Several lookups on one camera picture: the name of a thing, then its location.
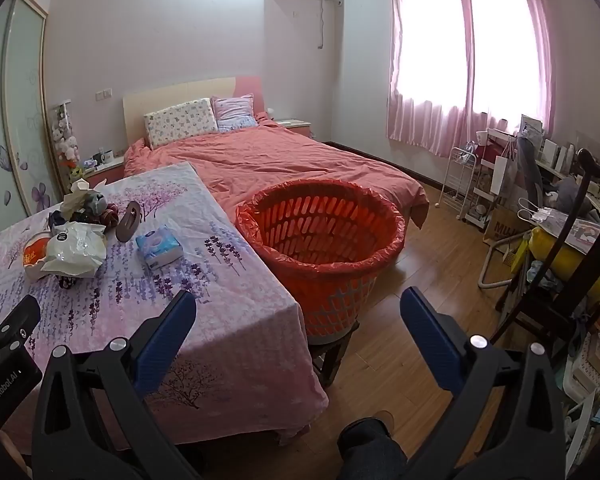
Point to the pink white nightstand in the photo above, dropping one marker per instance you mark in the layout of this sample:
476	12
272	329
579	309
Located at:
107	167
294	126

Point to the white paper bag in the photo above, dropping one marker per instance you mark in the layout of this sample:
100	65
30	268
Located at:
501	175

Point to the orange snack bag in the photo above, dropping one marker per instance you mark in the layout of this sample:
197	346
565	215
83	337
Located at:
32	257

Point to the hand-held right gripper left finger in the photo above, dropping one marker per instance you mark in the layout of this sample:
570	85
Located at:
165	332

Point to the wall socket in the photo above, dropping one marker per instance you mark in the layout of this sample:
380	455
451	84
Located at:
103	93

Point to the butterfly print pillow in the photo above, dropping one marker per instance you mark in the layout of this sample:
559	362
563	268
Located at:
180	122

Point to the white plastic bag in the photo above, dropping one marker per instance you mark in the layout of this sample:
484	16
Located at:
75	250

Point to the grey office chair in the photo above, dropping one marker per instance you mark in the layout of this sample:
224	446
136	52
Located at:
527	170

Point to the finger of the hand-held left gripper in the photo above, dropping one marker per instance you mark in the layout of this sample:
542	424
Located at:
12	322

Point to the beige headboard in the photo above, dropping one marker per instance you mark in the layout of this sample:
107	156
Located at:
180	92

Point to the pink striped pillow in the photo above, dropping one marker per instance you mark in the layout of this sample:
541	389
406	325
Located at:
232	112

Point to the small black item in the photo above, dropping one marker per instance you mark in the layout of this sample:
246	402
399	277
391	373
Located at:
56	219
66	282

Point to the yellow plastic tub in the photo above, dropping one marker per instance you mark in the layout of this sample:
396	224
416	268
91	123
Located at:
580	265

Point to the cream cloth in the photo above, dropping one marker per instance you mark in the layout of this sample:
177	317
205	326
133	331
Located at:
75	200

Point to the brown paper bag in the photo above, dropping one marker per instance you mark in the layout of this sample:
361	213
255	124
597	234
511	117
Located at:
500	230

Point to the black white checkered cloth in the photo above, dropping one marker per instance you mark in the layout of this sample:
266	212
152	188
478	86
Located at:
128	222

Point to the person's leg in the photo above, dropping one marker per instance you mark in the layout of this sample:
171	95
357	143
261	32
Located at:
370	452

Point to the blue white tissue pack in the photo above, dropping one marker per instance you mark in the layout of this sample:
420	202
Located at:
159	247

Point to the orange plastic laundry basket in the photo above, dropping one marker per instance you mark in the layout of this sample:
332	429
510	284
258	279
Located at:
325	300

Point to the red plastic bag liner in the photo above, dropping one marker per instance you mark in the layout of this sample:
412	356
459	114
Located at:
252	240

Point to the flower print wardrobe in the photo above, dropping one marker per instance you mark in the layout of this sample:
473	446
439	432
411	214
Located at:
15	135

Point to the hanging plush toy rack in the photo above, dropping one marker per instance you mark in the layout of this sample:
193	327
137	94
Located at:
65	140

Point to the dark wooden chair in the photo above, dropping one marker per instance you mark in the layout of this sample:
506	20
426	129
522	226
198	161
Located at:
555	285

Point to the bed with pink cover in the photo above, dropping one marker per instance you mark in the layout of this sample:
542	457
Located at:
280	160

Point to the white storage shelf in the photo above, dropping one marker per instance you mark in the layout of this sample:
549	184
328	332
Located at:
485	200

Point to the pink curtain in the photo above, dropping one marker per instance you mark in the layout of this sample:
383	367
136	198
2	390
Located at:
430	125

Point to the green crumpled garment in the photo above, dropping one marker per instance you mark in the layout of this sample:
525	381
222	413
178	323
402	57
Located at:
96	204

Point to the dark red wrapper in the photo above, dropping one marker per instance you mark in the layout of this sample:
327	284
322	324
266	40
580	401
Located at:
111	217

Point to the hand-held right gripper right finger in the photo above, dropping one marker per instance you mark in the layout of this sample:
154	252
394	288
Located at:
430	332

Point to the air conditioner pipe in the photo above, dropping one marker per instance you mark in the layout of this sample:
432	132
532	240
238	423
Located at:
322	20

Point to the dark wooden stool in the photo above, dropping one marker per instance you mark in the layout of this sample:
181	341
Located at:
332	360

